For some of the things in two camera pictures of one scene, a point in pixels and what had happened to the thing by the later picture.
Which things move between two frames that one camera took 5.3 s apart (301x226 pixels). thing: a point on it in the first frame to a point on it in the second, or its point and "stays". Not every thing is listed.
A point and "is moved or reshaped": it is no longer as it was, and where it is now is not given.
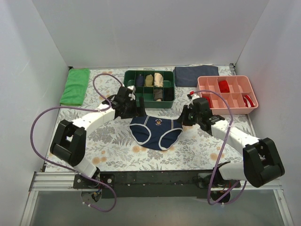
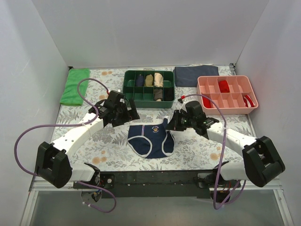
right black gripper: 185,115 to 176,122
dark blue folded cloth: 187,76 stays
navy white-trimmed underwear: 155,133 is moved or reshaped
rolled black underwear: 169,94 stays
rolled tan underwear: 149,79 stays
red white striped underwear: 248,102 stays
